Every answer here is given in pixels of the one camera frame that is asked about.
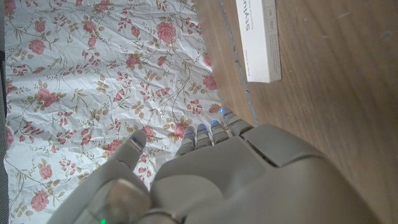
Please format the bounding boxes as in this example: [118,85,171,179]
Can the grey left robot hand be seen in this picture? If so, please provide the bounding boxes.
[46,107,383,224]

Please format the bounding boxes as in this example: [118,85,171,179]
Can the flat white cardboard box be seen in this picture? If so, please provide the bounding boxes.
[235,0,282,84]

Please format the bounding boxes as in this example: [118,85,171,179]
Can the floral backdrop cloth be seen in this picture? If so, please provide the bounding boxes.
[3,0,222,224]

